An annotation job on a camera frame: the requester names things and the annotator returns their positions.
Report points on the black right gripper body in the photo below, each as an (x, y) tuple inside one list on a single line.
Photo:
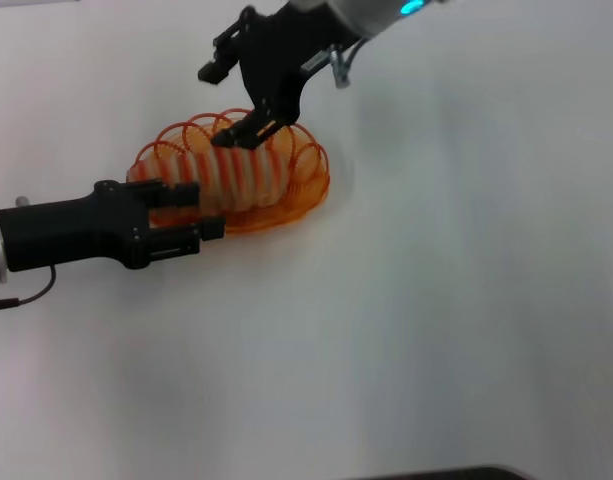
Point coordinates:
[(281, 55)]

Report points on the orange white striped bread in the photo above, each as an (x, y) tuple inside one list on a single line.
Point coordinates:
[(236, 175)]

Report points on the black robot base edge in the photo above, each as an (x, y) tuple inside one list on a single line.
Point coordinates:
[(451, 474)]

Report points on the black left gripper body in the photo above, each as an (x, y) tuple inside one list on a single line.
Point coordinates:
[(76, 232)]

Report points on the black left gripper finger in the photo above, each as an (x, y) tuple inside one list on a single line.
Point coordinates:
[(186, 239), (181, 196)]

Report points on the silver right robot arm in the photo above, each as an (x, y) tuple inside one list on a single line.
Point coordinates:
[(366, 15)]

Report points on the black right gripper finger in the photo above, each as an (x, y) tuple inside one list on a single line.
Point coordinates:
[(246, 132), (226, 55)]

